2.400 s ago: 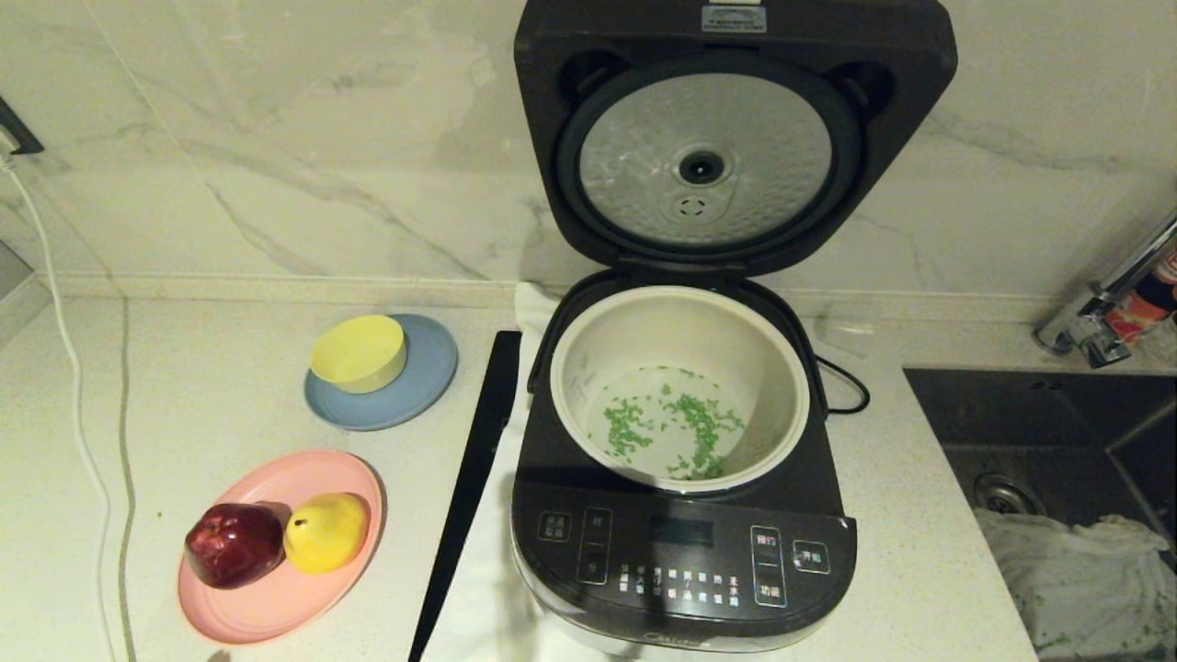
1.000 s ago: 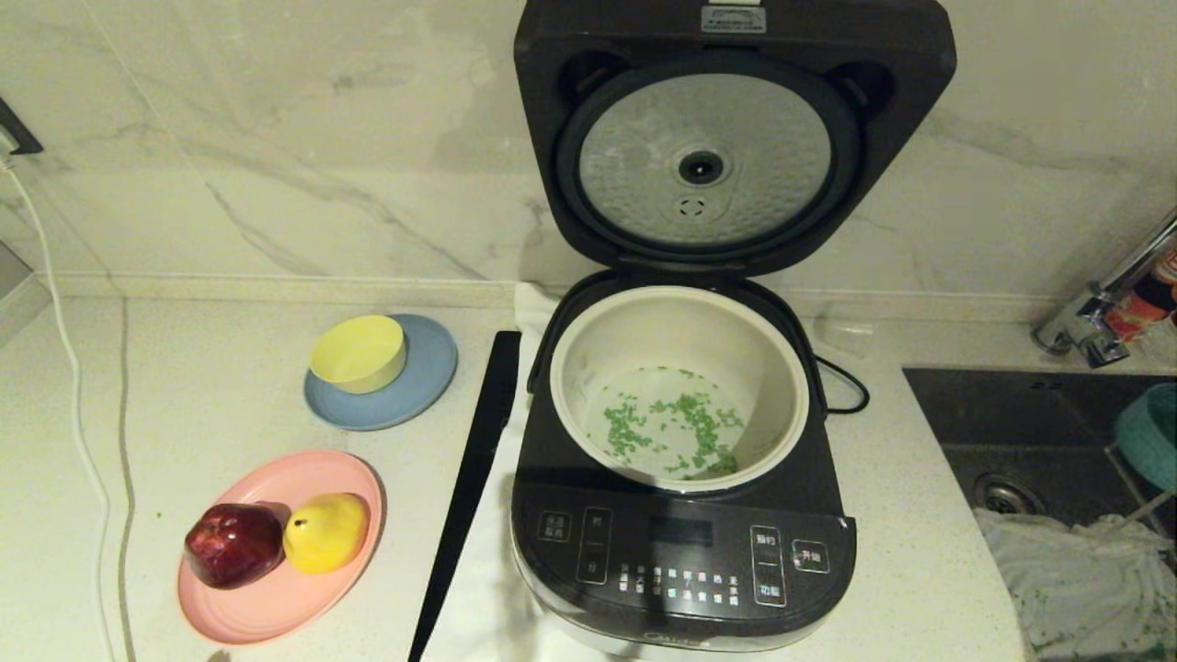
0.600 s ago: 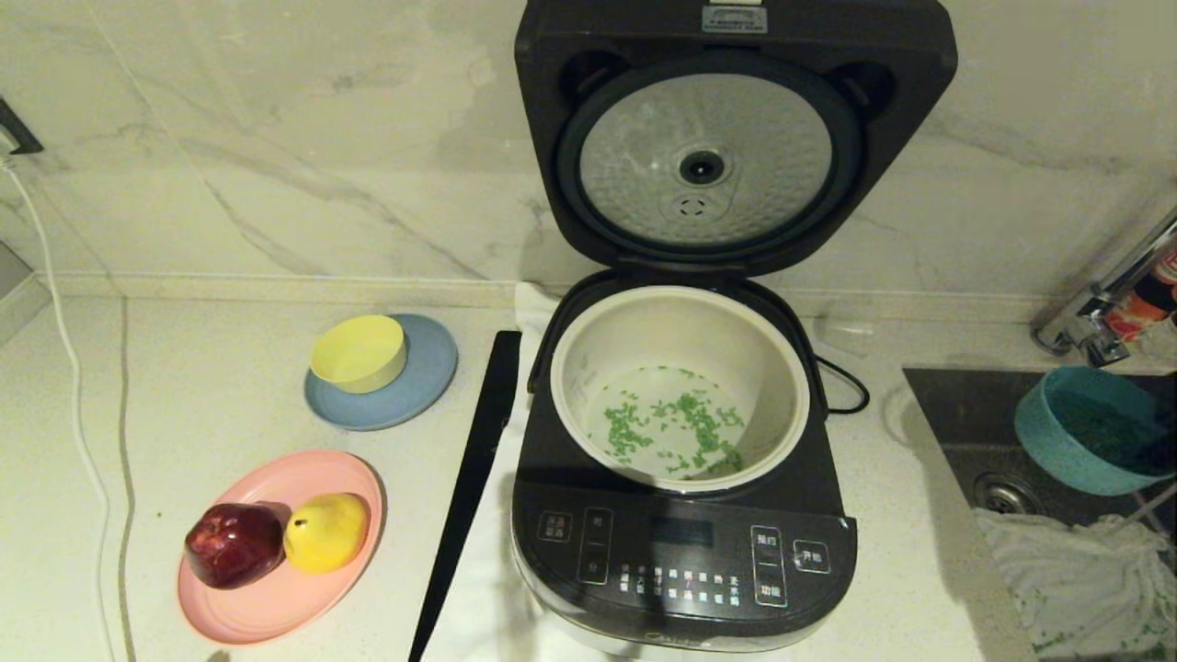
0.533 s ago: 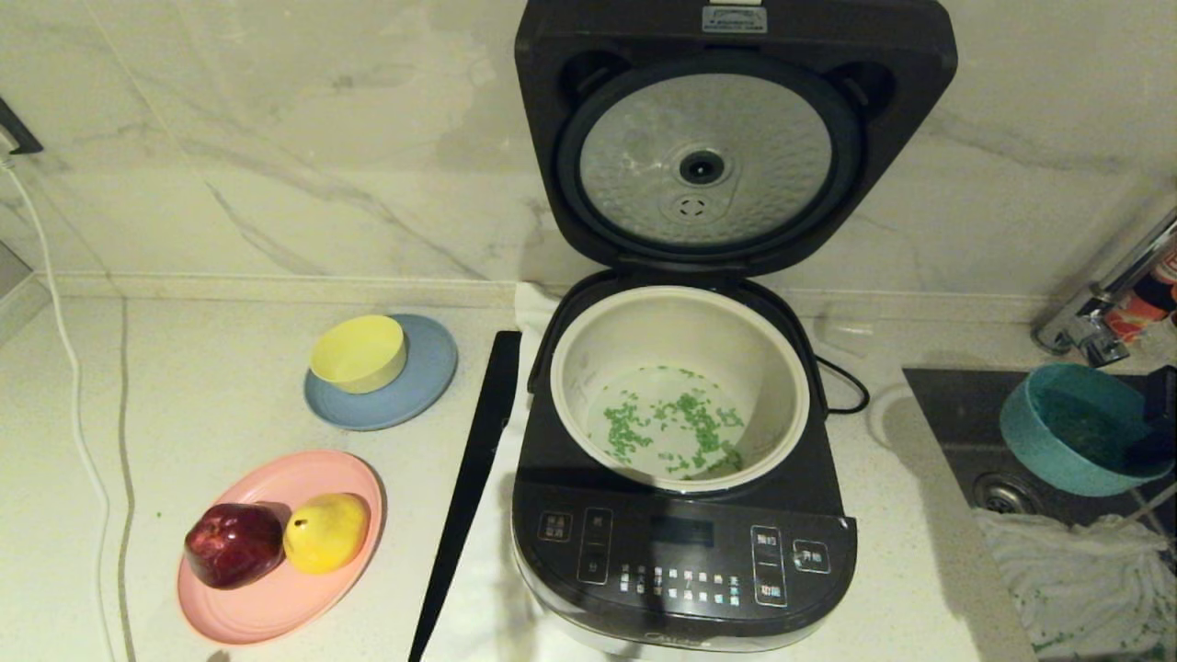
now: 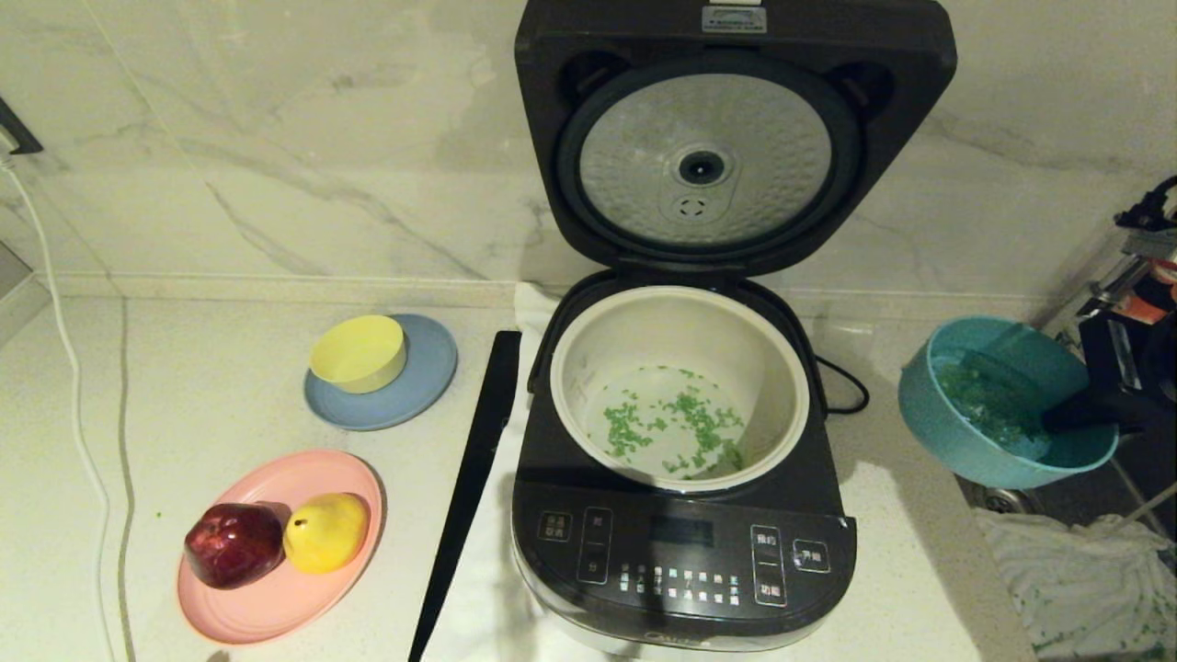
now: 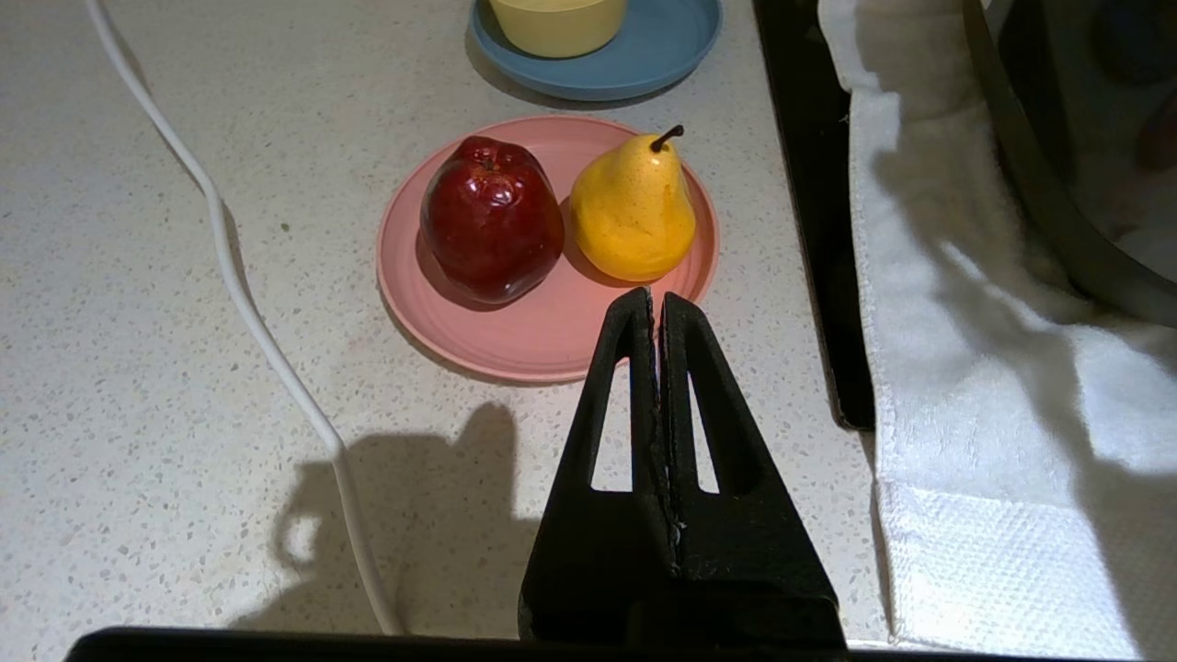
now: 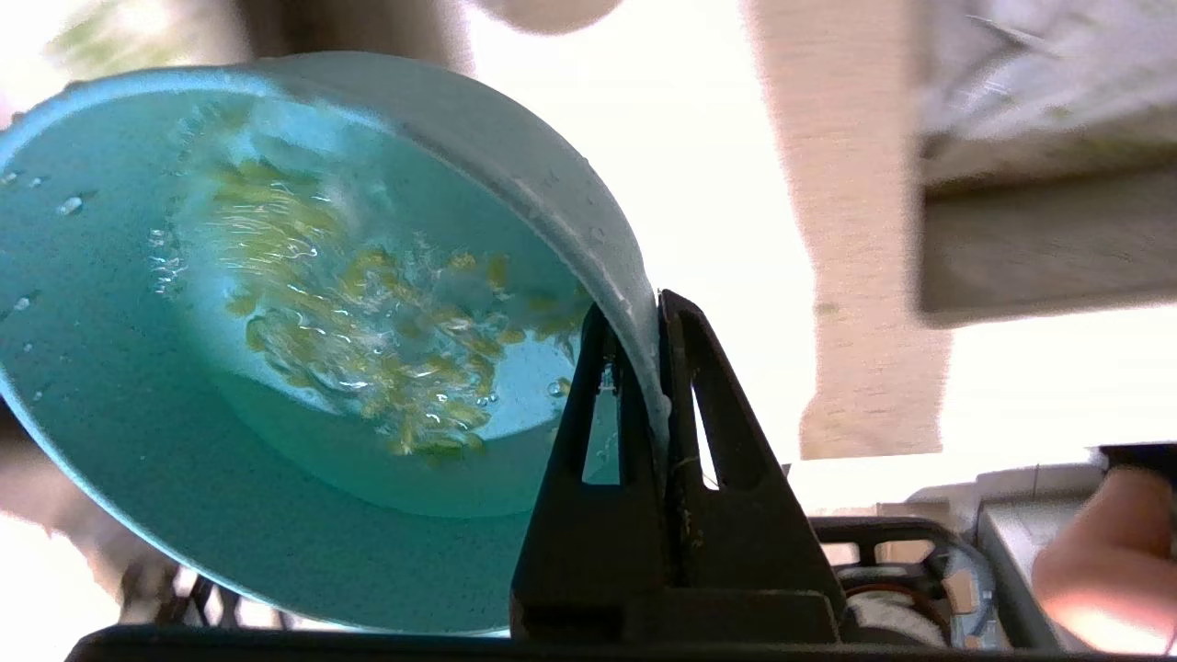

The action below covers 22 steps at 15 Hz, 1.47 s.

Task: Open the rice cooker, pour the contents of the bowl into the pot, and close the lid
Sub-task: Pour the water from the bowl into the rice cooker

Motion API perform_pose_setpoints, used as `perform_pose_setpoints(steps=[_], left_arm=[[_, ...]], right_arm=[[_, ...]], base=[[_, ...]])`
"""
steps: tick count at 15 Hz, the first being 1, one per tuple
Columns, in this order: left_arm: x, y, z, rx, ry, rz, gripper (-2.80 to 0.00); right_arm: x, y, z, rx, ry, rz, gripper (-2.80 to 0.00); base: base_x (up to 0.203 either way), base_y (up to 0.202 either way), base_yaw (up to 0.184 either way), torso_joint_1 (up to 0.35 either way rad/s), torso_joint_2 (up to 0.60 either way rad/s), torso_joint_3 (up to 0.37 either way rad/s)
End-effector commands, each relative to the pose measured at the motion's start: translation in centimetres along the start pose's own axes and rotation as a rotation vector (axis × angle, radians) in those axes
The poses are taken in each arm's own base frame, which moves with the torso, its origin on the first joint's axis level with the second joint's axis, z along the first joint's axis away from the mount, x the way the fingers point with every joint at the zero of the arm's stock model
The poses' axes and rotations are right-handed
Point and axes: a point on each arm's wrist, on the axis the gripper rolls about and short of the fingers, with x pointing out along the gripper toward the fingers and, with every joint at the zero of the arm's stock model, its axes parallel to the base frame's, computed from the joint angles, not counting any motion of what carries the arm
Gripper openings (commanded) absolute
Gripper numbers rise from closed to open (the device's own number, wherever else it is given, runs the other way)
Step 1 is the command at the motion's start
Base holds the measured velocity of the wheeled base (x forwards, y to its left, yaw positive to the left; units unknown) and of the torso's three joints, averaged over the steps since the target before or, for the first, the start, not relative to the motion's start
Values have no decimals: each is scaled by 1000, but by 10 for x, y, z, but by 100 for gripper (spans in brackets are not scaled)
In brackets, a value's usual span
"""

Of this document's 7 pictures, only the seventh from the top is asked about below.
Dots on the teal bowl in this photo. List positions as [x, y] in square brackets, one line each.
[138, 414]

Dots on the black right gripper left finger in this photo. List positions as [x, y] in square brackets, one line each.
[588, 552]

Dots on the chopped green vegetables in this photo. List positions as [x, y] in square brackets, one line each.
[368, 322]

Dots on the white cloth with green specks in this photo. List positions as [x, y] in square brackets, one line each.
[1057, 83]

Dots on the pale human hand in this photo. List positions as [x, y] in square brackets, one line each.
[1113, 561]

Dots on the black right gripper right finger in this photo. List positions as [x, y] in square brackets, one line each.
[754, 561]

